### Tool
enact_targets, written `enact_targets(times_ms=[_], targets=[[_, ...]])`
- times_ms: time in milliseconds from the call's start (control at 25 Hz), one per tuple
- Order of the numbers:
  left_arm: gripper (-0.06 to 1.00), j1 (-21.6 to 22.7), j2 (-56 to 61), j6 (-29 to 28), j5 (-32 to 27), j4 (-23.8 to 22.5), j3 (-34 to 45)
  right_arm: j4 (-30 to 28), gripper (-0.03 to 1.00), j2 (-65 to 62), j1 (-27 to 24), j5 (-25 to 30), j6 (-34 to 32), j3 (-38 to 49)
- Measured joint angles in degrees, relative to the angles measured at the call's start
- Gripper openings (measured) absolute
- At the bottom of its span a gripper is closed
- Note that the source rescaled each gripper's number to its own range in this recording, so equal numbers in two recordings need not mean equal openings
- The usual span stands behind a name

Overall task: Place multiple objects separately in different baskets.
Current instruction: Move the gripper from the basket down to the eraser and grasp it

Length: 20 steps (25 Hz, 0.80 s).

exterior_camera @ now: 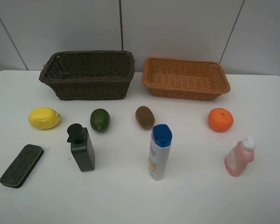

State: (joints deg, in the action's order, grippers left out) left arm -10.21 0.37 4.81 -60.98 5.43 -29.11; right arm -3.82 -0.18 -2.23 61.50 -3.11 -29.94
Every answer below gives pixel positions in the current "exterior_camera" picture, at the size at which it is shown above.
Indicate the brown kiwi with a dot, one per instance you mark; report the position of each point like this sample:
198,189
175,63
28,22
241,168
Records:
145,117

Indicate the white bottle blue cap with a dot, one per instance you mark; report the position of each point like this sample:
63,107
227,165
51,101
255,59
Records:
160,144

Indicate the green avocado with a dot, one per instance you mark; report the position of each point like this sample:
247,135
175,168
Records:
100,120

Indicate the black pump dispenser bottle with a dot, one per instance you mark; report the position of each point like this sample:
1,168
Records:
81,147

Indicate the orange mandarin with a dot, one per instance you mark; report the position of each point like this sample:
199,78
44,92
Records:
220,120

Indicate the yellow lemon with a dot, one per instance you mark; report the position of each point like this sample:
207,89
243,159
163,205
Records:
44,118

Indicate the pink bottle white cap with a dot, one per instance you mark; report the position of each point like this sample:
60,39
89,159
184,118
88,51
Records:
237,160

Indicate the dark felt board eraser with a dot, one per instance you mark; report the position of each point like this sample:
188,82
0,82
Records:
21,167

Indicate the orange wicker basket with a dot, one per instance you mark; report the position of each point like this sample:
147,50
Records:
185,79

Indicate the dark brown wicker basket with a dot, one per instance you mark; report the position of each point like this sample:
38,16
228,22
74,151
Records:
89,75

